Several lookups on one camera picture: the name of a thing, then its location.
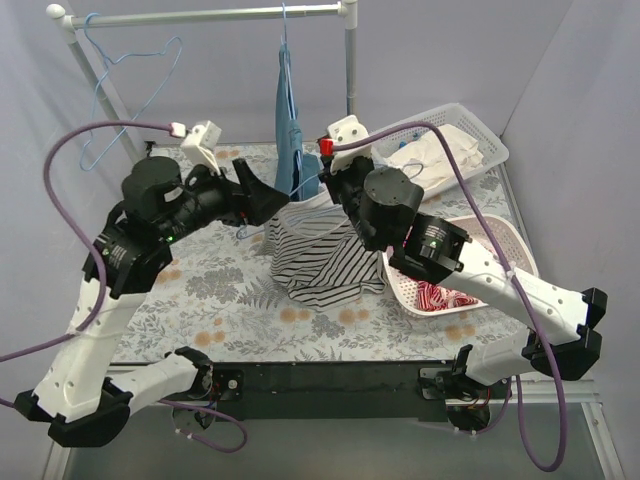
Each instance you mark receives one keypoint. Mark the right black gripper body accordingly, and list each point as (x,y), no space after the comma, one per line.
(335,185)

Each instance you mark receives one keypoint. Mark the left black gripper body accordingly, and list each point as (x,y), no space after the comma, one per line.
(239,187)

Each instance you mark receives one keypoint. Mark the black white striped tank top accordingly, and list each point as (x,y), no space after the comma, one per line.
(317,257)

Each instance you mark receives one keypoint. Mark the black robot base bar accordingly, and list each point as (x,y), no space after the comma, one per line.
(328,390)

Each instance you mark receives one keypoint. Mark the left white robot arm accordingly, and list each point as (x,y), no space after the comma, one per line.
(83,405)

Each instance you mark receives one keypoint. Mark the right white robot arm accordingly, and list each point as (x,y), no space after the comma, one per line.
(557,337)

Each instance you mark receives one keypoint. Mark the blue hanger holding garment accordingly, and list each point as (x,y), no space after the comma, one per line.
(285,30)

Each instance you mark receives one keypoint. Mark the blue hanging garment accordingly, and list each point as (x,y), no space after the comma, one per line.
(310,164)

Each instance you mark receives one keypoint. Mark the small blue object in basket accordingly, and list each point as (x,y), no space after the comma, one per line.
(414,137)

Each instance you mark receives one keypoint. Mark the white plastic laundry basket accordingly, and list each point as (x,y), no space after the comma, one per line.
(404,288)

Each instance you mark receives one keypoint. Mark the floral table cloth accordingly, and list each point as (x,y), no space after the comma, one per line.
(218,296)

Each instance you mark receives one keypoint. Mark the red white striped garment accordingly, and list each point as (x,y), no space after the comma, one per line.
(433,298)

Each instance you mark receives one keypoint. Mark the grey white clothes rack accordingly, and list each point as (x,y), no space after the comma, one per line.
(69,25)

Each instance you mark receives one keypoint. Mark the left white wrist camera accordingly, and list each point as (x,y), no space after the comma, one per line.
(199,145)

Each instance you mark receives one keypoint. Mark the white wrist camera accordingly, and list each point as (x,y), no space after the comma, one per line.
(199,145)
(345,131)

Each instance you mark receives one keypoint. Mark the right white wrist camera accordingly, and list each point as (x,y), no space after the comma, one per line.
(345,131)

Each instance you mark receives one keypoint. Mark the light blue wire hanger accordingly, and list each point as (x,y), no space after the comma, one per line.
(100,96)

